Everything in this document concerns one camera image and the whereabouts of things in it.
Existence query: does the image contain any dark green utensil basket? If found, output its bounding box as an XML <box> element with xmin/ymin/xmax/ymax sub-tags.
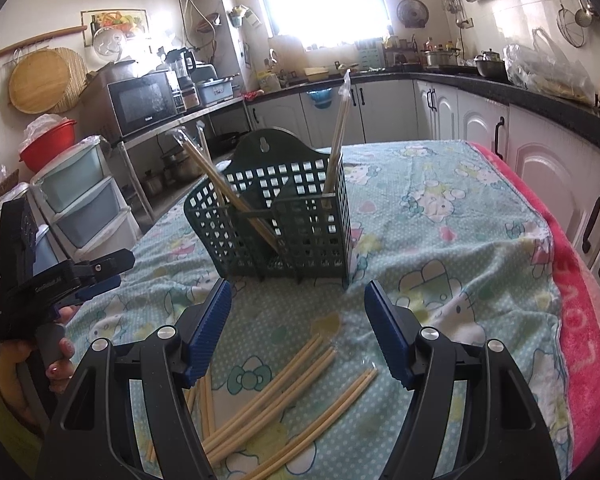
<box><xmin>184</xmin><ymin>128</ymin><xmax>352</xmax><ymax>284</ymax></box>

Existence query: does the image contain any person left hand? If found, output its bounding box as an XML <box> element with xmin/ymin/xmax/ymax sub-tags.
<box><xmin>0</xmin><ymin>304</ymin><xmax>79</xmax><ymax>426</ymax></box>

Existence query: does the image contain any plastic drawer cabinet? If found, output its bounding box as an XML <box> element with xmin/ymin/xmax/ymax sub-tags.
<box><xmin>0</xmin><ymin>136</ymin><xmax>142</xmax><ymax>272</ymax></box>

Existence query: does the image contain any pink towel blanket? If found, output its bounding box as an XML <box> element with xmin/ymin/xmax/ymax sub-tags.
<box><xmin>471</xmin><ymin>143</ymin><xmax>600</xmax><ymax>479</ymax></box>

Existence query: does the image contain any red plastic basin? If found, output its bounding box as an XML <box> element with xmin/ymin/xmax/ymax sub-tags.
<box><xmin>20</xmin><ymin>119</ymin><xmax>76</xmax><ymax>174</ymax></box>

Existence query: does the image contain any metal shelf rack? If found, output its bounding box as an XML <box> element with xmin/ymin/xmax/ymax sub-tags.
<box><xmin>112</xmin><ymin>96</ymin><xmax>248</xmax><ymax>226</ymax></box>

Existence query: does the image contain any hello kitty tablecloth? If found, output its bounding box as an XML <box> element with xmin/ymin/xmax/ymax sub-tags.
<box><xmin>64</xmin><ymin>138</ymin><xmax>577</xmax><ymax>480</ymax></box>

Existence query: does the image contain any stainless steel pot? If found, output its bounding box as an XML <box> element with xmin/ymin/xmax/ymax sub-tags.
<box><xmin>161</xmin><ymin>151</ymin><xmax>201</xmax><ymax>184</ymax></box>

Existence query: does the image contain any round bamboo tray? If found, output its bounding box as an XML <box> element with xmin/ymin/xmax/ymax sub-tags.
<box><xmin>8</xmin><ymin>48</ymin><xmax>87</xmax><ymax>115</ymax></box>

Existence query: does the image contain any black microwave oven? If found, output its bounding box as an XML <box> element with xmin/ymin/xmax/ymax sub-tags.
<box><xmin>79</xmin><ymin>70</ymin><xmax>185</xmax><ymax>144</ymax></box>

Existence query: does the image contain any black blender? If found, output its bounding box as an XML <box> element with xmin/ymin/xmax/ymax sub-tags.
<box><xmin>166</xmin><ymin>48</ymin><xmax>200</xmax><ymax>110</ymax></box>

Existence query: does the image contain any blue hanging basket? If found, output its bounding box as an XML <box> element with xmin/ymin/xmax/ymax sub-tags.
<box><xmin>306</xmin><ymin>88</ymin><xmax>332</xmax><ymax>110</ymax></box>

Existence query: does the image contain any plastic bag of food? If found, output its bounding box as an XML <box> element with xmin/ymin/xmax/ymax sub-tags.
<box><xmin>502</xmin><ymin>27</ymin><xmax>595</xmax><ymax>107</ymax></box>

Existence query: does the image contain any hanging strainer ladle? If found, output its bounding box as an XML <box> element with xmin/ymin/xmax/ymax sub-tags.
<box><xmin>556</xmin><ymin>0</ymin><xmax>586</xmax><ymax>49</ymax></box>

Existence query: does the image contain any hanging steel ladle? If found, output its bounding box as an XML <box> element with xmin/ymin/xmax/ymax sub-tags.
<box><xmin>576</xmin><ymin>0</ymin><xmax>593</xmax><ymax>28</ymax></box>

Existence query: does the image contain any wall fan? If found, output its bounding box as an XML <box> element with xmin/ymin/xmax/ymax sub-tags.
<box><xmin>396</xmin><ymin>0</ymin><xmax>429</xmax><ymax>28</ymax></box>

